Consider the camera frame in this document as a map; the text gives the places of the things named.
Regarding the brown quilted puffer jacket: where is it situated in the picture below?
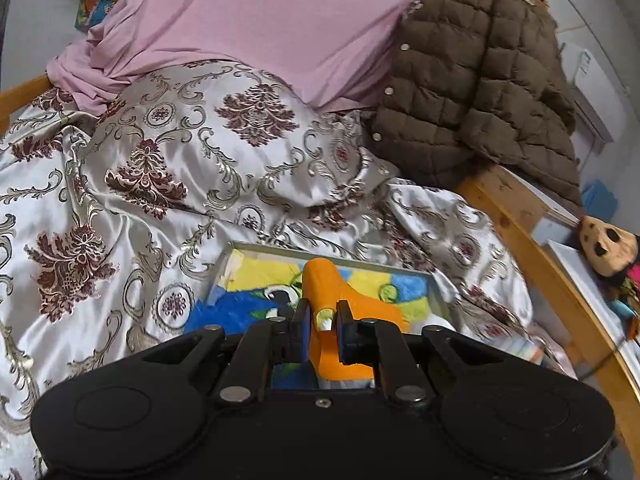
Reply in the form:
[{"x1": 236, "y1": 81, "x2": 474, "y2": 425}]
[{"x1": 367, "y1": 0, "x2": 582, "y2": 214}]

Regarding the striped colourful sock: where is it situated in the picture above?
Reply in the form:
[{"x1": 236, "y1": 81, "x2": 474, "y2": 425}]
[{"x1": 491, "y1": 335, "x2": 544, "y2": 365}]

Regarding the black cable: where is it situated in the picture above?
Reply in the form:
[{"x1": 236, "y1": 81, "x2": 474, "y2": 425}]
[{"x1": 574, "y1": 331, "x2": 634, "y2": 378}]

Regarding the white shelf board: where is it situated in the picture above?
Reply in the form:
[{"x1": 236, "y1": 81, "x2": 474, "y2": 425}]
[{"x1": 529, "y1": 173, "x2": 640, "y2": 386}]

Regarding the wooden bed frame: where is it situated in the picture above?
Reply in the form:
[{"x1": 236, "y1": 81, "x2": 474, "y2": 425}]
[{"x1": 0, "y1": 72, "x2": 640, "y2": 466}]

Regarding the orange trimmed cloth bib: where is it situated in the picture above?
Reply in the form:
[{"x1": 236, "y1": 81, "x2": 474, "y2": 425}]
[{"x1": 302, "y1": 258, "x2": 408, "y2": 382}]

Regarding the white air conditioner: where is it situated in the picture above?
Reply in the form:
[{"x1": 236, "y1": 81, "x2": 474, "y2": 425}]
[{"x1": 561, "y1": 42, "x2": 627, "y2": 144}]

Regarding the green box with cartoon cloth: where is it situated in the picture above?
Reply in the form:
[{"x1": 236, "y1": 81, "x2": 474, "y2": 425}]
[{"x1": 182, "y1": 242, "x2": 458, "y2": 391}]

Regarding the floral satin bedspread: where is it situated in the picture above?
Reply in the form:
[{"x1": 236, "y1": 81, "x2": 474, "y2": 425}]
[{"x1": 0, "y1": 58, "x2": 576, "y2": 480}]

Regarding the floral satin pillow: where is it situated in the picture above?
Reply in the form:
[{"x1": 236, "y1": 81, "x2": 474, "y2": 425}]
[{"x1": 81, "y1": 61, "x2": 397, "y2": 220}]

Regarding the pink hanging sheet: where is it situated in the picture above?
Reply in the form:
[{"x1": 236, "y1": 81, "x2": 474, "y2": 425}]
[{"x1": 47, "y1": 0, "x2": 416, "y2": 114}]

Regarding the mouse plush toy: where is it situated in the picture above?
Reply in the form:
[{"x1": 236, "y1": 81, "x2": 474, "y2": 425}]
[{"x1": 578, "y1": 216, "x2": 639, "y2": 340}]

